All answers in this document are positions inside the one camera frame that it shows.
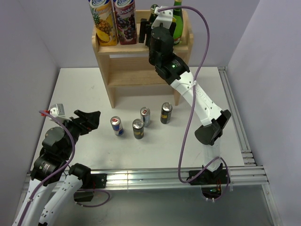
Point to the black gold can rear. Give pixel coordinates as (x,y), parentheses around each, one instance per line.
(166,112)

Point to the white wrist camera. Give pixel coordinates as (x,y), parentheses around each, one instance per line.
(57,111)
(164,17)

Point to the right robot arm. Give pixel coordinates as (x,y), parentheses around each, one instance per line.
(175,72)

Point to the wooden two-tier shelf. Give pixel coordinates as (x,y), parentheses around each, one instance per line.
(128,65)

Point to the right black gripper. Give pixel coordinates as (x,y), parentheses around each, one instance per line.
(144,23)

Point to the black gold can front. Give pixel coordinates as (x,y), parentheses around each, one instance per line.
(138,128)

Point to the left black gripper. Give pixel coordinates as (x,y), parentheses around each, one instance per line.
(91,119)

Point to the small round green bottle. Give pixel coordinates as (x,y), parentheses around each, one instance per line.
(152,13)

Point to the tall green glass bottle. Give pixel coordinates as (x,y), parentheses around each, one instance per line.
(177,13)

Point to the aluminium side rail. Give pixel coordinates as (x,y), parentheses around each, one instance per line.
(240,131)

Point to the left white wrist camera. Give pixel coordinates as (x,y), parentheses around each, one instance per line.
(57,111)

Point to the blue silver energy drink can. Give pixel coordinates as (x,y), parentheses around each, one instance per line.
(117,125)

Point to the aluminium front rail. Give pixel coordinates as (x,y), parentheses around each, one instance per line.
(168,178)

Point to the silver slim can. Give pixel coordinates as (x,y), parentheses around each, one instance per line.
(145,115)

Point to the grape juice carton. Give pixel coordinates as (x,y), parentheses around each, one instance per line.
(124,11)

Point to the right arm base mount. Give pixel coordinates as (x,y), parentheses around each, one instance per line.
(211,182)

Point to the pineapple juice carton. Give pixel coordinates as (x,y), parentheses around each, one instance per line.
(104,21)

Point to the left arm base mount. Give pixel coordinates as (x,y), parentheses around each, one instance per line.
(96,181)

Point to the black gold can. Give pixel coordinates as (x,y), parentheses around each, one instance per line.
(138,128)
(166,112)

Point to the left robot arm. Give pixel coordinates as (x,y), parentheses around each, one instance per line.
(58,149)

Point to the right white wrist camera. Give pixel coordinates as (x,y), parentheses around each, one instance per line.
(164,17)

